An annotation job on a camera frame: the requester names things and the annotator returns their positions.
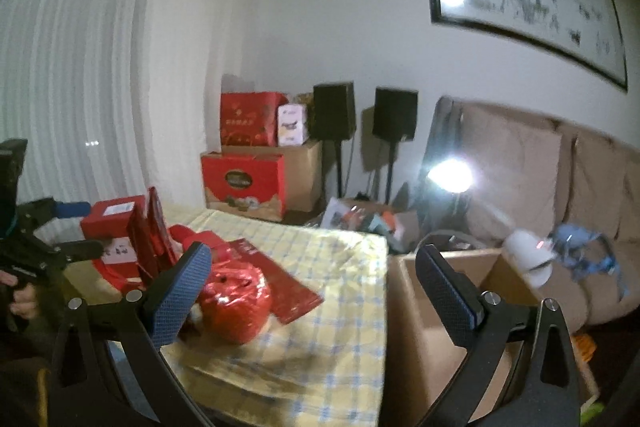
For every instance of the brown patterned package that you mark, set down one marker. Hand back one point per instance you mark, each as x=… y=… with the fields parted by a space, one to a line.
x=304 y=99

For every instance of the red square box white label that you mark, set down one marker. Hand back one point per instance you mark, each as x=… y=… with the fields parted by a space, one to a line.
x=110 y=217

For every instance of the cluttered low cardboard box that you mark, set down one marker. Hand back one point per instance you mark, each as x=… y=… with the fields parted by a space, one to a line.
x=370 y=222

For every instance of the black speaker on stand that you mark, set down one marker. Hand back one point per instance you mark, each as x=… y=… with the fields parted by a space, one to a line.
x=334 y=112
x=395 y=114

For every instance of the brown sofa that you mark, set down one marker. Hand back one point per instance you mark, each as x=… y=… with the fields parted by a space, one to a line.
x=600 y=287

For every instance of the bright work lamp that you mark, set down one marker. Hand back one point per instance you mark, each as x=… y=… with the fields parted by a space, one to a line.
x=450 y=174

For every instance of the red packet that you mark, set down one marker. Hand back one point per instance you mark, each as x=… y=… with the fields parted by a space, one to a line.
x=290 y=292

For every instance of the red chocolate gift box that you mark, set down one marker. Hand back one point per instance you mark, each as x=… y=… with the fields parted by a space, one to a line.
x=240 y=187

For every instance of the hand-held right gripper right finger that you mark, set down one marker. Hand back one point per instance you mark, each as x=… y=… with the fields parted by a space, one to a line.
x=450 y=292

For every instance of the white pictured carton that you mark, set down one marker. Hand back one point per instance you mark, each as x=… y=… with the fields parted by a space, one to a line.
x=292 y=124

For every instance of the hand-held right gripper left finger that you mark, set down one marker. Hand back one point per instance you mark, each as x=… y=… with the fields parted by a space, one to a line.
x=180 y=292

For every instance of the white curtain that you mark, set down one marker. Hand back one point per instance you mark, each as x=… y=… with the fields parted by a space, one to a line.
x=100 y=57

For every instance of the person's left hand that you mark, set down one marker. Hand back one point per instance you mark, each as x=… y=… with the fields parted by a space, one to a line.
x=22 y=302

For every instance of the closed brown cardboard box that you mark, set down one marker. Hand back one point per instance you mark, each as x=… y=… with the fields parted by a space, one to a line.
x=305 y=177

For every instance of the white dome massager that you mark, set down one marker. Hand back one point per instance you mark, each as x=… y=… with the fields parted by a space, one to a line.
x=527 y=257

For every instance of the red gold-printed gift bag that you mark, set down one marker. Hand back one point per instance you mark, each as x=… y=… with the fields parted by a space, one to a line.
x=250 y=119

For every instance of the medium brown sofa cushion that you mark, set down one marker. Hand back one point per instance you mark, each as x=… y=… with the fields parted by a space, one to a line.
x=595 y=187

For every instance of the yellow plaid tablecloth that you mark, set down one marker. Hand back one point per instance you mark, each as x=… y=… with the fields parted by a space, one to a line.
x=325 y=307

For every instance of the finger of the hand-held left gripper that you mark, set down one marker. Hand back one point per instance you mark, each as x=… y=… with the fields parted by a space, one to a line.
x=72 y=209
x=85 y=249

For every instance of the large brown sofa cushion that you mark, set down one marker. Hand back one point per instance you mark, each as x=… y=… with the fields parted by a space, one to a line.
x=510 y=172

